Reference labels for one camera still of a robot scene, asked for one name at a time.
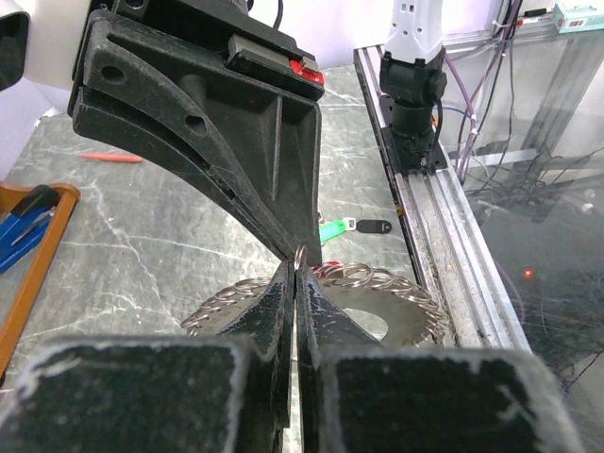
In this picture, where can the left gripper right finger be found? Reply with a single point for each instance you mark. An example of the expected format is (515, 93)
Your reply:
(358, 395)

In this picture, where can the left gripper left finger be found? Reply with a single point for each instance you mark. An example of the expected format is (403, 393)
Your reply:
(226, 392)

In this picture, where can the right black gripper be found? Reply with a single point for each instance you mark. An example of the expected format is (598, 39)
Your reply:
(215, 97)

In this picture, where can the metal disc with keyrings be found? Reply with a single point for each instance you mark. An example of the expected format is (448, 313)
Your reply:
(389, 307)

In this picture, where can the red key tag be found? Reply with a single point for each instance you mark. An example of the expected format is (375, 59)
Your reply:
(325, 268)

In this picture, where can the orange pencil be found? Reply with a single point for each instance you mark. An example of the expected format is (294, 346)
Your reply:
(114, 158)

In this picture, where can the green key tag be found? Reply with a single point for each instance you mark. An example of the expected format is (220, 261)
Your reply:
(333, 229)

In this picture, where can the wooden three-tier shelf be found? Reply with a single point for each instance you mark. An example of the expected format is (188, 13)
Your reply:
(13, 323)

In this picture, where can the blue stapler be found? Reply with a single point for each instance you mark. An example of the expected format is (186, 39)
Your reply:
(25, 225)

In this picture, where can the teal small box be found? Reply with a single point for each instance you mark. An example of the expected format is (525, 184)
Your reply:
(576, 16)

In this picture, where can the aluminium mounting rail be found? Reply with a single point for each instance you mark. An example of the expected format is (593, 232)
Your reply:
(448, 252)

